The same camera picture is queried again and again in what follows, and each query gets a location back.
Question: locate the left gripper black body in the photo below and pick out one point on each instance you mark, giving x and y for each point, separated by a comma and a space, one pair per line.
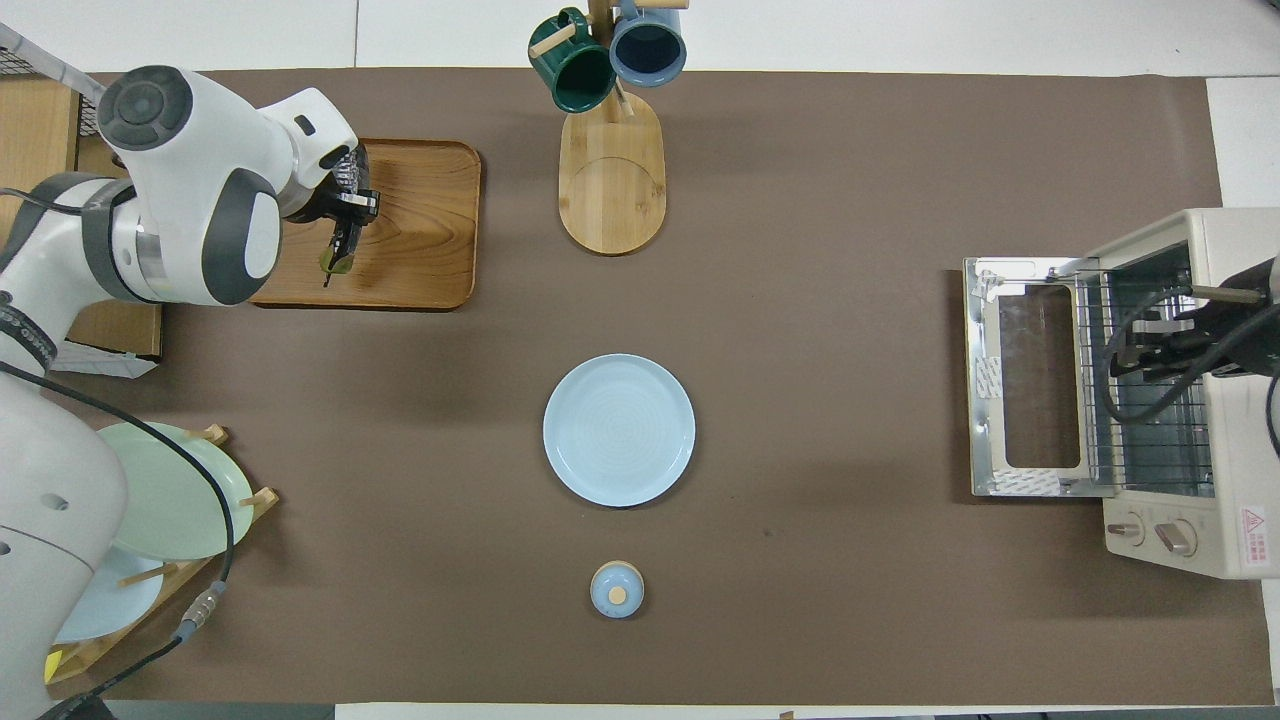
340, 180

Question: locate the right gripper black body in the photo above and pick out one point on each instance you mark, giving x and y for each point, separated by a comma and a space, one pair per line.
1245, 320

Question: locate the light blue plate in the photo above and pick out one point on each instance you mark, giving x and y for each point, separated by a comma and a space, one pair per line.
618, 430

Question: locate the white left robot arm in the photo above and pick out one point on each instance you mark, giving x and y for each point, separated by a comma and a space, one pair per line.
190, 200

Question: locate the cream toaster oven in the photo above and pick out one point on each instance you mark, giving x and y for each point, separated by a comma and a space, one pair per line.
1240, 480

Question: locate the wooden serving tray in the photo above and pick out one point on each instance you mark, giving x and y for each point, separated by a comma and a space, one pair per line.
420, 230

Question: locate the wooden mug tree stand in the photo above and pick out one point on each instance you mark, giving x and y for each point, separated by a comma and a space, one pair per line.
612, 190

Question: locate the dark green mug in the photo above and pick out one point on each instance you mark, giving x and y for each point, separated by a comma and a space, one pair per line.
575, 70

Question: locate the white patterned cloth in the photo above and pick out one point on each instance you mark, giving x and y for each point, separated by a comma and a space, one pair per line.
105, 362

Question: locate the wooden plate rack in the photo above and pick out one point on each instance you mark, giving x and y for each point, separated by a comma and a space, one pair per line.
262, 497

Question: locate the mint green plate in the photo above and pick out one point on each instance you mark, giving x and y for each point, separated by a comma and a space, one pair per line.
170, 490

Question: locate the blue mug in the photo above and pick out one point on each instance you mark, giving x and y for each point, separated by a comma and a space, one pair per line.
648, 45

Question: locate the brown table mat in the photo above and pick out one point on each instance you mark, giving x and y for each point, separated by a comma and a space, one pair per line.
800, 250

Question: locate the pale blue racked plate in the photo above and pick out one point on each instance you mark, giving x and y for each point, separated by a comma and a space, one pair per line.
115, 610

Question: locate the small blue bell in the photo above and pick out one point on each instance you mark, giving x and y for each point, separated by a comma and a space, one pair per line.
617, 592

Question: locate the yellow plate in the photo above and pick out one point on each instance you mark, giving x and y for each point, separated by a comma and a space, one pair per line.
53, 668

